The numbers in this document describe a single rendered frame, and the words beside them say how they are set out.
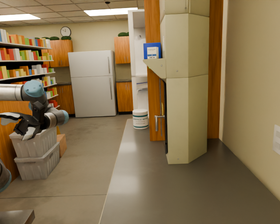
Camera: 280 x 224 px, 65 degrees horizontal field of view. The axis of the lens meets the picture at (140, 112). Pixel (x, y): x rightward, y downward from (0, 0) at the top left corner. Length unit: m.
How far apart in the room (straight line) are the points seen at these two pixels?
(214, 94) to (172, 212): 0.91
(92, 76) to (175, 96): 5.12
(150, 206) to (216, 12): 1.20
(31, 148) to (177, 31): 2.56
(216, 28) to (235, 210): 1.07
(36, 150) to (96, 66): 3.48
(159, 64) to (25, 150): 2.51
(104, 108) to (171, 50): 5.21
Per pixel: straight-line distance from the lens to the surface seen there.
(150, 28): 1.50
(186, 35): 1.15
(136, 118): 1.84
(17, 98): 1.12
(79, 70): 6.24
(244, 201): 1.04
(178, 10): 1.16
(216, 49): 1.56
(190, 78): 1.17
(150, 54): 1.21
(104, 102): 6.20
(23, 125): 1.03
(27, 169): 3.39
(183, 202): 0.98
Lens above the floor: 1.51
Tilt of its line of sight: 13 degrees down
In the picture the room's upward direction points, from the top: 3 degrees counter-clockwise
